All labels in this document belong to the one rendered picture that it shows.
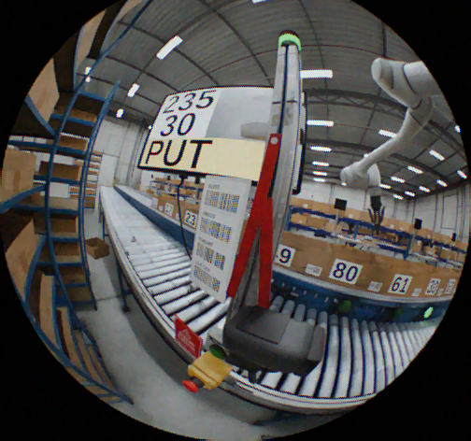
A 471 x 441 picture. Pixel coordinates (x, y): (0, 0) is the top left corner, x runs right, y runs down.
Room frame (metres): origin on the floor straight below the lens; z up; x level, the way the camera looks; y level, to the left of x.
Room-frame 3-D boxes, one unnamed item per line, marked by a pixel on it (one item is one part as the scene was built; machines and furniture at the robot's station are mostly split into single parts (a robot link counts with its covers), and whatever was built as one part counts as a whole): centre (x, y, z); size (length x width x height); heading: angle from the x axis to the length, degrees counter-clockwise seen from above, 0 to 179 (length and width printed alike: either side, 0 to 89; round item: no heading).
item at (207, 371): (0.11, -0.04, 0.84); 0.15 x 0.09 x 0.07; 57
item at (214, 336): (0.15, -0.03, 0.95); 0.07 x 0.03 x 0.07; 57
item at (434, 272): (0.15, -1.43, 0.96); 0.39 x 0.29 x 0.17; 57
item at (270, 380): (0.33, -0.32, 0.72); 0.52 x 0.05 x 0.05; 147
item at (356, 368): (0.15, -0.59, 0.72); 0.52 x 0.05 x 0.05; 147
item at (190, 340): (0.19, 0.03, 0.85); 0.16 x 0.01 x 0.13; 57
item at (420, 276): (0.36, -1.10, 0.96); 0.39 x 0.29 x 0.17; 57
